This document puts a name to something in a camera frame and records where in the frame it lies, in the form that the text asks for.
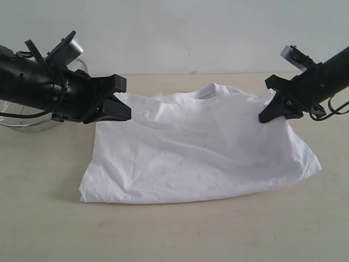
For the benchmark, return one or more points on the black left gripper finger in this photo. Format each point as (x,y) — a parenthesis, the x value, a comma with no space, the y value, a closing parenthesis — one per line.
(108,110)
(111,84)

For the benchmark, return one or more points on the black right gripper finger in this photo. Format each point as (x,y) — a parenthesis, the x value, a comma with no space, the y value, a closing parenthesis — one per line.
(276,108)
(278,84)

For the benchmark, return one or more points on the white t-shirt red print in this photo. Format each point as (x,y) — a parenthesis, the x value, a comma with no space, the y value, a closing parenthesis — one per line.
(196,146)

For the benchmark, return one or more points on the metal wire mesh basket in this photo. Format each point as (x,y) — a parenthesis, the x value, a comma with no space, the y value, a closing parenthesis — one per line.
(33,125)

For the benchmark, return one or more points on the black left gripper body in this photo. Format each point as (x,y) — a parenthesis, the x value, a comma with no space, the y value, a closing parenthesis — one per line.
(72,95)

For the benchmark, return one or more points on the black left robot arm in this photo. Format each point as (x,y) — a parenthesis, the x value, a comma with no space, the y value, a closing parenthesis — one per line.
(23,82)

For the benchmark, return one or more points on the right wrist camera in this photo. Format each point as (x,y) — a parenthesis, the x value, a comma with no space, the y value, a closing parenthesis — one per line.
(298,59)

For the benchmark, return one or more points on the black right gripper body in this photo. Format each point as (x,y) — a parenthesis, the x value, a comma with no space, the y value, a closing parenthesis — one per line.
(303,93)

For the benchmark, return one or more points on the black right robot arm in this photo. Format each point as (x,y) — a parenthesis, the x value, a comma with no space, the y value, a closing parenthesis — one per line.
(336,81)

